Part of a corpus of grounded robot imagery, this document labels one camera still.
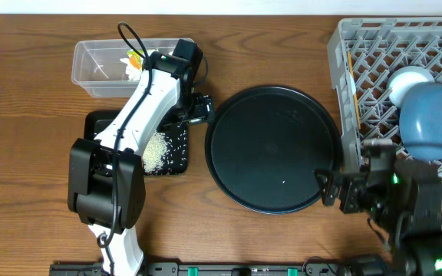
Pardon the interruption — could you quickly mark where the white tissue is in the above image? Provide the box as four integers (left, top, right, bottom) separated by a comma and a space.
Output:
120, 58, 142, 81

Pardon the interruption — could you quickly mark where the green yellow snack wrapper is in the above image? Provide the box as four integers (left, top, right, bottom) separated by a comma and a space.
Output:
127, 50, 144, 71

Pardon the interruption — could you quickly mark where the wooden chopstick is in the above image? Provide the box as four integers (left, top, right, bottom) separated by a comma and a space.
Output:
347, 51, 361, 130

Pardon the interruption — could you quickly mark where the dark blue plate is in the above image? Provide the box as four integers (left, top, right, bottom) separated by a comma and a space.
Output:
399, 82, 442, 161

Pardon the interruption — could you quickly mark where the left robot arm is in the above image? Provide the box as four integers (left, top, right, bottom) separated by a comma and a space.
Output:
68, 41, 214, 275

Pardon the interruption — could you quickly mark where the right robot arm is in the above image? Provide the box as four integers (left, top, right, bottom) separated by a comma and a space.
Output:
315, 142, 442, 276

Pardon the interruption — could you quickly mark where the grey dishwasher rack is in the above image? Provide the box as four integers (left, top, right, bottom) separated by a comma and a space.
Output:
327, 17, 442, 172

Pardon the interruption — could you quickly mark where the pile of white rice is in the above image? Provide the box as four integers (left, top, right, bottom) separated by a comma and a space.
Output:
142, 132, 170, 174

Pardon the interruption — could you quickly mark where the round black tray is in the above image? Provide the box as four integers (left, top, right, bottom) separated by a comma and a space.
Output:
205, 86, 343, 214

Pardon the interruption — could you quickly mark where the black rectangular tray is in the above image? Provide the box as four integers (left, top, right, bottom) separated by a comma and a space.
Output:
84, 110, 188, 176

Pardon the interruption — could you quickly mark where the clear plastic bin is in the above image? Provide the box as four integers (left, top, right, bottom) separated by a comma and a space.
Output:
71, 37, 196, 99

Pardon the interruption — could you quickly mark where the white bowl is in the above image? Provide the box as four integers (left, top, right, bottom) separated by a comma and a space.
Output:
387, 66, 434, 107

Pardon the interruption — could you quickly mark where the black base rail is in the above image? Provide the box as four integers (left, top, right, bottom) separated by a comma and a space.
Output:
48, 258, 351, 276

